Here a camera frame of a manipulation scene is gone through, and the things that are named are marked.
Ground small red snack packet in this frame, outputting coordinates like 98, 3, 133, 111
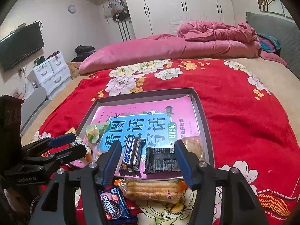
84, 152, 100, 164

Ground gold snack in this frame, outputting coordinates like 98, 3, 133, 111
66, 127, 92, 154

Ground brown chocolate bar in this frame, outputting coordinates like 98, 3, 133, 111
119, 138, 146, 178

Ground blue oreo packet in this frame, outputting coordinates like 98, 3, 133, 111
98, 186, 137, 224

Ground green candy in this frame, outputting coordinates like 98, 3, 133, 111
85, 121, 110, 146

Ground black snack packet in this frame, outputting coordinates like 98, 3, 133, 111
144, 147, 180, 175

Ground orange cracker packet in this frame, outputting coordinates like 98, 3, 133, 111
114, 178, 188, 204

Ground clear bag brown pastry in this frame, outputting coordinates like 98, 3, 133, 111
182, 136, 204, 161

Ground dark shallow box tray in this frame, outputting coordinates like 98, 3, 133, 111
70, 87, 215, 181

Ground white drawer cabinet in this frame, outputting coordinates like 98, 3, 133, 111
27, 52, 72, 100

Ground red floral blanket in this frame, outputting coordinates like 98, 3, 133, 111
32, 58, 299, 224

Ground pink and blue book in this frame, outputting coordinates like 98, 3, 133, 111
72, 95, 201, 176

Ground black bag on floor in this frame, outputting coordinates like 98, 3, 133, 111
71, 45, 95, 62

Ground white wardrobe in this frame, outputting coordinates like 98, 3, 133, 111
88, 0, 235, 38

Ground blue purple folded clothes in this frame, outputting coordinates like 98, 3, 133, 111
258, 34, 281, 53

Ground pink folded quilt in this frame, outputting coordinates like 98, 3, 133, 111
78, 21, 287, 75

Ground grey padded headboard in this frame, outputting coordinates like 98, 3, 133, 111
246, 12, 299, 78

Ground black wall television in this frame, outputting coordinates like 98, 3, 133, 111
0, 22, 44, 72

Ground round wall clock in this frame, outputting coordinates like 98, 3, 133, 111
68, 5, 76, 14

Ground blossom wall painting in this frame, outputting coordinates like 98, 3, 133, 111
257, 0, 292, 19

